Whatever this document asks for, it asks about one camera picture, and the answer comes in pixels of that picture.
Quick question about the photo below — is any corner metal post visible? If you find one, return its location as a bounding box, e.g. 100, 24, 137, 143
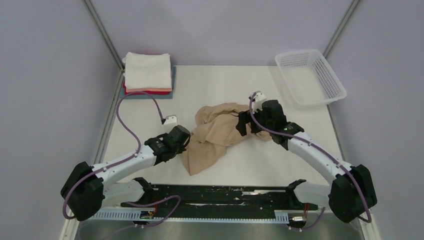
322, 0, 362, 59
82, 0, 124, 72

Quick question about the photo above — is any red folded t shirt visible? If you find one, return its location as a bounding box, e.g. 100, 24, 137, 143
122, 82, 173, 96

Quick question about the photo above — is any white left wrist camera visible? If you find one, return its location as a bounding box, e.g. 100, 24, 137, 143
161, 115, 178, 126

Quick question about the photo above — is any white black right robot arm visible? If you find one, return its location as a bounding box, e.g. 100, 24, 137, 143
236, 100, 378, 223

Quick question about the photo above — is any slotted white cable duct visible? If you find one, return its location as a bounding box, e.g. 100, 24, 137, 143
89, 208, 290, 224

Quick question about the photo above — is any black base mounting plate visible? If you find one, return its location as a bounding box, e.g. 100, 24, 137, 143
136, 184, 318, 220

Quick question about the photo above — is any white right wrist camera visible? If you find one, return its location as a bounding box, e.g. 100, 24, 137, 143
250, 91, 267, 105

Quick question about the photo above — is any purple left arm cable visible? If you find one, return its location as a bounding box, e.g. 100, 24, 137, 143
62, 91, 182, 229

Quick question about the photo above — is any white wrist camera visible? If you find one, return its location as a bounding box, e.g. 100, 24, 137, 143
161, 115, 178, 126
250, 91, 267, 105

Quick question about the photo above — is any aluminium frame rail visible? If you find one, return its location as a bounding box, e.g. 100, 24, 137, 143
58, 219, 95, 240

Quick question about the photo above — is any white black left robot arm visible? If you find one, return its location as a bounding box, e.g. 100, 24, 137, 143
60, 125, 191, 222

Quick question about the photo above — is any peach folded t shirt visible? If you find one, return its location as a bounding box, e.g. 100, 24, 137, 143
124, 88, 173, 95

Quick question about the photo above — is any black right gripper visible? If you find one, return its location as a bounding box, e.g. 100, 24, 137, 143
236, 107, 273, 137

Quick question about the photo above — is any right corner metal post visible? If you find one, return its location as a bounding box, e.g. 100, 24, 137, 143
322, 0, 362, 59

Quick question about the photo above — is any white plastic laundry basket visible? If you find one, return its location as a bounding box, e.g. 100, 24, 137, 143
274, 49, 347, 110

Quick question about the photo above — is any left corner metal post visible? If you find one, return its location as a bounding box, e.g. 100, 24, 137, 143
82, 0, 124, 72

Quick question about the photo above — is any beige t shirt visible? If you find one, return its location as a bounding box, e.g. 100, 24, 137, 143
180, 102, 272, 176

